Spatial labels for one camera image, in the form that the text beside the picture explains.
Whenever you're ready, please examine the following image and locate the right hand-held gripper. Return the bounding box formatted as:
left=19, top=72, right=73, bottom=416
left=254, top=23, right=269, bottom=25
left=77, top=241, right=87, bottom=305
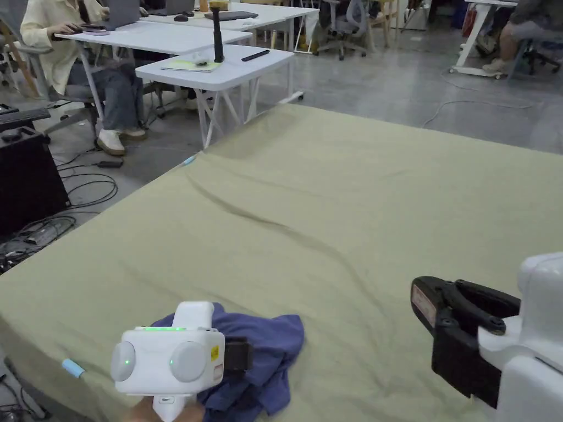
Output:
left=411, top=252, right=563, bottom=422

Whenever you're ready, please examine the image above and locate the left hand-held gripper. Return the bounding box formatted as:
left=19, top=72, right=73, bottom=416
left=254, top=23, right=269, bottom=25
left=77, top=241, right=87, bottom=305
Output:
left=109, top=301, right=255, bottom=422

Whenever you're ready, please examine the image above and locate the dark blue shirt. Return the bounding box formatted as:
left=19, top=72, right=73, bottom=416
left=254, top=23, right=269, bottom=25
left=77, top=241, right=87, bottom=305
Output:
left=196, top=307, right=306, bottom=422

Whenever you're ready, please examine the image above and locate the person's left hand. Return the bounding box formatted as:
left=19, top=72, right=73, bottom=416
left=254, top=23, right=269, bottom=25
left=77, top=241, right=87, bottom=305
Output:
left=130, top=397, right=207, bottom=422

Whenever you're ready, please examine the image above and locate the bed with pale green sheet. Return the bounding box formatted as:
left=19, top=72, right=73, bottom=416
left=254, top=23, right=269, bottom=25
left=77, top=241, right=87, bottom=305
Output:
left=0, top=103, right=563, bottom=422

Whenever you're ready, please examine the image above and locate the black cabinet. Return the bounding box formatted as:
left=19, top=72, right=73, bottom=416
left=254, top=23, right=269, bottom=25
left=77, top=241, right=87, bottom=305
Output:
left=0, top=104, right=72, bottom=238

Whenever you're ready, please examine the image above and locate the dark office chair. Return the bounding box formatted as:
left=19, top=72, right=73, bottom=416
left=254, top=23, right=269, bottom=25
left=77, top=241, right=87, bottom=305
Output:
left=507, top=37, right=563, bottom=82

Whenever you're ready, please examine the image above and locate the white desk with wheeled foot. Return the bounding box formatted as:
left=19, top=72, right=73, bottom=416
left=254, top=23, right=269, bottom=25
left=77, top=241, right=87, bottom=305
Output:
left=448, top=0, right=521, bottom=80

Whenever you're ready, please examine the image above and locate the grey mesh office chair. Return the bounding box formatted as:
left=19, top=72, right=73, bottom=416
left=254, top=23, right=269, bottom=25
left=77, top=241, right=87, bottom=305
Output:
left=316, top=0, right=371, bottom=62

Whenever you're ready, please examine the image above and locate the small white folding table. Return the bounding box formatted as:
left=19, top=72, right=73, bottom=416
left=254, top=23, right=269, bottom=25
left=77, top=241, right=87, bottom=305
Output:
left=135, top=43, right=305, bottom=150

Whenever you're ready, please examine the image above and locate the long white desk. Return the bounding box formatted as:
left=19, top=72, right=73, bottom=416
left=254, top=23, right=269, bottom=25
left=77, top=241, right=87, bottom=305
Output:
left=140, top=0, right=321, bottom=50
left=54, top=0, right=253, bottom=128

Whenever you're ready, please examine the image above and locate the bundle of black floor cables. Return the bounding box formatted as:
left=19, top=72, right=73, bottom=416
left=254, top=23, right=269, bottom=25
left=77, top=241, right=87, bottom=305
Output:
left=0, top=169, right=119, bottom=275

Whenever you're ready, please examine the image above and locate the grey floor cable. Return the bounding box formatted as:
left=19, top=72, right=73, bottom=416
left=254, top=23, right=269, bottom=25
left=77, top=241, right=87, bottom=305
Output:
left=422, top=70, right=548, bottom=129

